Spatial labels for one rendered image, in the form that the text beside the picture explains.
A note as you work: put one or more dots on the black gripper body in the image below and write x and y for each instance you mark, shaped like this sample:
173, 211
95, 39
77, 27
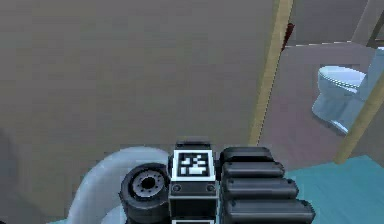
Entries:
146, 193

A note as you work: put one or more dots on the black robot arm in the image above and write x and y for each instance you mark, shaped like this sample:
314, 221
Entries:
256, 196

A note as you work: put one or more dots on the dark red object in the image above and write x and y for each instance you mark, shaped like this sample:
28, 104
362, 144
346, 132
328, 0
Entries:
287, 35

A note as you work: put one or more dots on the white toilet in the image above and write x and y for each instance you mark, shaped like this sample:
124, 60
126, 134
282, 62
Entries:
343, 96

